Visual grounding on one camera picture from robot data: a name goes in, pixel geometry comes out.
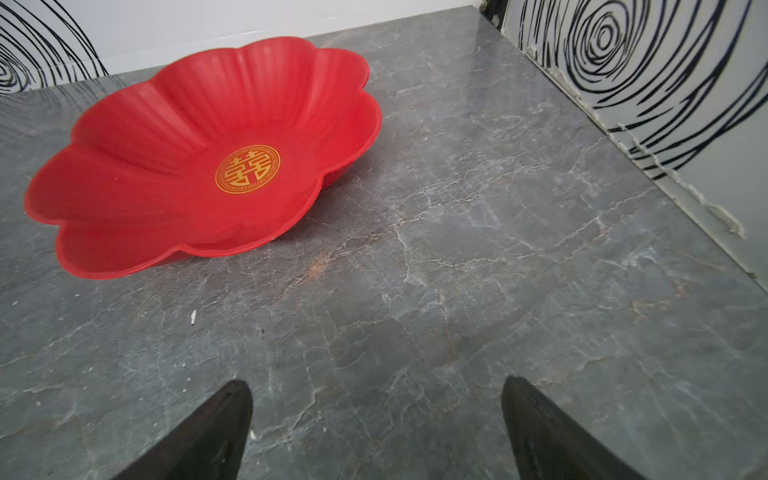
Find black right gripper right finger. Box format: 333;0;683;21
501;375;644;480

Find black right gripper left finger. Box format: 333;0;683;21
116;380;253;480

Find red flower-shaped fruit bowl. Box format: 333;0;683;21
24;37;382;280

